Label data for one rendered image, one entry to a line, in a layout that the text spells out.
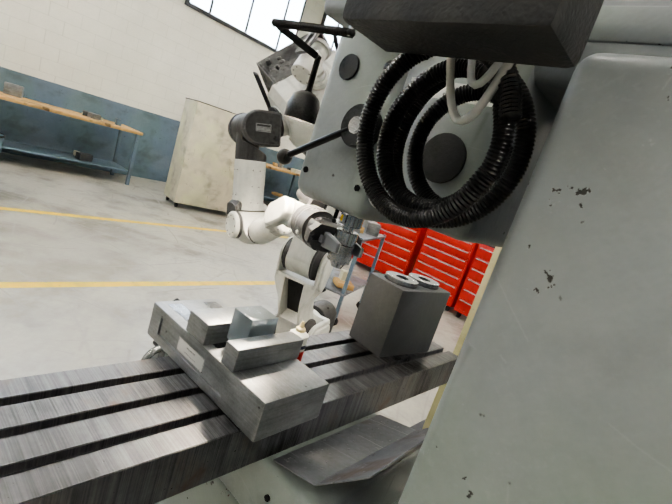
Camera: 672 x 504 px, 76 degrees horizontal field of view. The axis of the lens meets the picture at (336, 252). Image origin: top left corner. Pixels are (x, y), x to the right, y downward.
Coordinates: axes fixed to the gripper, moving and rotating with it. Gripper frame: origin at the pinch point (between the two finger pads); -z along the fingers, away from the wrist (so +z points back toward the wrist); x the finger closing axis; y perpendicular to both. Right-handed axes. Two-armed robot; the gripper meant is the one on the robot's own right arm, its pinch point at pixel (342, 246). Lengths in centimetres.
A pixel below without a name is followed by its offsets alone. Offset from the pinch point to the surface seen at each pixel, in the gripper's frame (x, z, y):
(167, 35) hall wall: 39, 807, -123
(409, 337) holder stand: 33.9, 7.0, 22.3
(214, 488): -15, -7, 51
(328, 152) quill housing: -10.1, -1.3, -16.5
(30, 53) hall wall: -138, 746, -19
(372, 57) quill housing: -9.1, -4.2, -33.4
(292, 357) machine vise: -8.8, -9.5, 20.1
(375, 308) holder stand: 22.8, 11.0, 16.9
